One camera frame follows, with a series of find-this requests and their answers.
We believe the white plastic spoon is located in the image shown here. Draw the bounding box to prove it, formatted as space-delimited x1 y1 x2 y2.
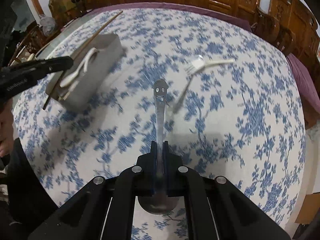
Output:
60 47 100 88

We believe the metal rectangular tray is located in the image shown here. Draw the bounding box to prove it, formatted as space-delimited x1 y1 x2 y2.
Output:
52 34 124 112

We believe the dark brown chopstick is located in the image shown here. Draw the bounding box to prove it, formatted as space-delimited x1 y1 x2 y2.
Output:
42 10 124 111

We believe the metal smiley spoon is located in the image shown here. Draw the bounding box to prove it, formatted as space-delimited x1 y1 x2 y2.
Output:
138 79 179 215

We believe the white plastic fork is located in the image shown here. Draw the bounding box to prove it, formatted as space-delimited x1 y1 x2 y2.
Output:
184 55 235 75

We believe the person left hand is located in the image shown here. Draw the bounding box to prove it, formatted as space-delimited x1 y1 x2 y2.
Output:
0 99 14 158

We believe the wooden side chair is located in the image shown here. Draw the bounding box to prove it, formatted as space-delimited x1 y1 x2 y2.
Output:
9 24 48 64

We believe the grey plastic bag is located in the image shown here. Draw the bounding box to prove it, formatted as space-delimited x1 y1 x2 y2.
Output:
40 15 57 37

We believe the lower cardboard box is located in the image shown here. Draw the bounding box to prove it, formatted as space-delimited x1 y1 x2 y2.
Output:
48 0 86 28

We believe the blue floral tablecloth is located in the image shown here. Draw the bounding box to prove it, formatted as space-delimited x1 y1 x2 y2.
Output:
14 9 306 228

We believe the purple armchair cushion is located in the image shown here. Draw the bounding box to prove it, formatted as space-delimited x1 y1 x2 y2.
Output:
286 53 320 113

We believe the carved wooden armchair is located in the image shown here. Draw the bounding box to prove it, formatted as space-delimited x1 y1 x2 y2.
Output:
253 0 319 71

